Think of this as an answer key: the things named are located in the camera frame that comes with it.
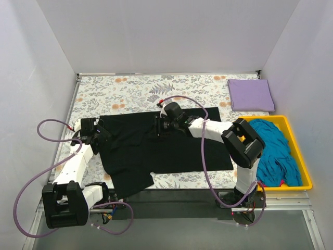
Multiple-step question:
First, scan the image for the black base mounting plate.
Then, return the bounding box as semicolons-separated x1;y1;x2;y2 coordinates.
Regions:
89;189;267;221

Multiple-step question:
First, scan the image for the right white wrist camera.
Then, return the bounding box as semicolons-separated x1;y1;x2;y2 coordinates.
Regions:
157;99;171;118

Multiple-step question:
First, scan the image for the black t-shirt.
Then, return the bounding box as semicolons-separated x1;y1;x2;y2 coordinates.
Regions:
98;106;234;201

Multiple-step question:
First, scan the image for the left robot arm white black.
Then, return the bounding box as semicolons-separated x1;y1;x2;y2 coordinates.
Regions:
42;118;111;229

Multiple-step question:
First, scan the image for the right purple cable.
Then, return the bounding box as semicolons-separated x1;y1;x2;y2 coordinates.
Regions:
157;95;267;228

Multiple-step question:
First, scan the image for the yellow plastic bin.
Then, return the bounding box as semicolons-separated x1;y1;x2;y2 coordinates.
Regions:
239;115;313;192

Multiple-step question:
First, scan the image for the folded purple t-shirt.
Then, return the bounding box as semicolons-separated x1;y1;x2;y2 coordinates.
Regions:
228;79;275;112

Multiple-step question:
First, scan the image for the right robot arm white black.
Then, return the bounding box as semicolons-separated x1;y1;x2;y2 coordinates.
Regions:
154;100;265;208

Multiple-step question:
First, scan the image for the teal t-shirt in bin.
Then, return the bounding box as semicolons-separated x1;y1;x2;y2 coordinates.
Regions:
249;119;303;187

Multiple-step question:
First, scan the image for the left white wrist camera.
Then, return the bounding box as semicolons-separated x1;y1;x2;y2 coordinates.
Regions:
67;118;96;136

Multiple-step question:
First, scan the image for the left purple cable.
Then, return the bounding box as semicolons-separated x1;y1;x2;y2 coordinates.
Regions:
13;119;135;238

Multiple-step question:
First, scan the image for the aluminium frame rail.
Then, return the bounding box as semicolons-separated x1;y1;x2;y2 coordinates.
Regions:
37;189;313;213

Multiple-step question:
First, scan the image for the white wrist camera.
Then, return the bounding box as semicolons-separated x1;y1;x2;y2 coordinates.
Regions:
157;99;171;118
67;118;96;136

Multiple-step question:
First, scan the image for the purple cable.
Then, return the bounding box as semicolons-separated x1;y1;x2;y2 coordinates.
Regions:
157;95;267;228
13;119;135;238

